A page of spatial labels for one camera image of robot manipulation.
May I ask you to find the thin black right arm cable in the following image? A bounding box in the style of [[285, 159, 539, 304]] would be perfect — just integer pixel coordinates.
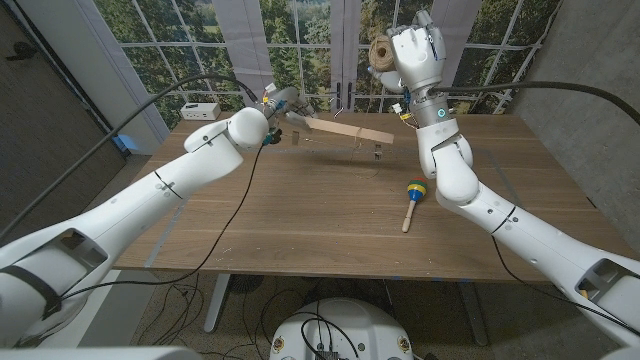
[[491, 236, 640, 337]]

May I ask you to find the black wall hook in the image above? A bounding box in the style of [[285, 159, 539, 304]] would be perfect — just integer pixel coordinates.
[[5, 40, 39, 62]]

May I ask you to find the white power strip box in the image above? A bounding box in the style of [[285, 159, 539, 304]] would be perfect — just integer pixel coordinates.
[[180, 102, 222, 122]]

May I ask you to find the white table leg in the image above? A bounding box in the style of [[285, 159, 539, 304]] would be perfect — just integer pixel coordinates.
[[203, 273, 232, 335]]

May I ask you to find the rainbow striped wooden maraca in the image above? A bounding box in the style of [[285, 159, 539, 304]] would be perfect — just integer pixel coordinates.
[[401, 177, 429, 234]]

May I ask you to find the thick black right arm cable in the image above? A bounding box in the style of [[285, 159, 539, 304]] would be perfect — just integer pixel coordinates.
[[432, 80, 640, 126]]

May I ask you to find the wooden clothes hanger with clips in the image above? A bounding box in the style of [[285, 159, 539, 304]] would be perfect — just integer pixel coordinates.
[[287, 107, 396, 161]]

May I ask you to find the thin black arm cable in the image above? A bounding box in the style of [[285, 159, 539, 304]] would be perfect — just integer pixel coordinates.
[[59, 144, 264, 301], [491, 236, 640, 337]]

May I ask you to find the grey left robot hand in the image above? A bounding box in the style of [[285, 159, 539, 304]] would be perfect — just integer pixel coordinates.
[[264, 85, 319, 132]]

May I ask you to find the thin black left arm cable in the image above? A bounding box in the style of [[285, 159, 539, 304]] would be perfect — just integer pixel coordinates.
[[59, 144, 264, 301]]

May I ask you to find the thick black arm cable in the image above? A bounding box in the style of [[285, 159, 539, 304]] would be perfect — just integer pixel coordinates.
[[432, 80, 640, 126], [0, 73, 259, 241]]

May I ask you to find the black torso cable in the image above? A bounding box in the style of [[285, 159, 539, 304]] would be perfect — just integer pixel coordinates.
[[298, 312, 361, 359]]

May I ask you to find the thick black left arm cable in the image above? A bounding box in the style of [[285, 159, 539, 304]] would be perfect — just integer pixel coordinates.
[[0, 73, 259, 241]]

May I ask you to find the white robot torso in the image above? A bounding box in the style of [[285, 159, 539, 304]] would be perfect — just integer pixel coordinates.
[[268, 297, 415, 360]]

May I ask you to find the printed forest window backdrop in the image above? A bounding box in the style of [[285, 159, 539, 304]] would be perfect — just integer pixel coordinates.
[[92, 0, 564, 131]]

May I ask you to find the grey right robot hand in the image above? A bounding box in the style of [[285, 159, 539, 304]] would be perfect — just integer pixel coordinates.
[[368, 9, 448, 95]]

